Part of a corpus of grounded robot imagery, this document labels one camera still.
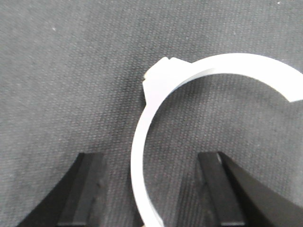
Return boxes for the dark grey felt mat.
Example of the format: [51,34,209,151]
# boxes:
[0,0,303,227]

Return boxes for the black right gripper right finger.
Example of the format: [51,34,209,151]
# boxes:
[198,152,303,227]

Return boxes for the white ring pipe clamp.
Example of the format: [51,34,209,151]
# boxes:
[130,53,303,227]

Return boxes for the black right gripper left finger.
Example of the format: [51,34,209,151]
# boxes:
[18,153,106,227]

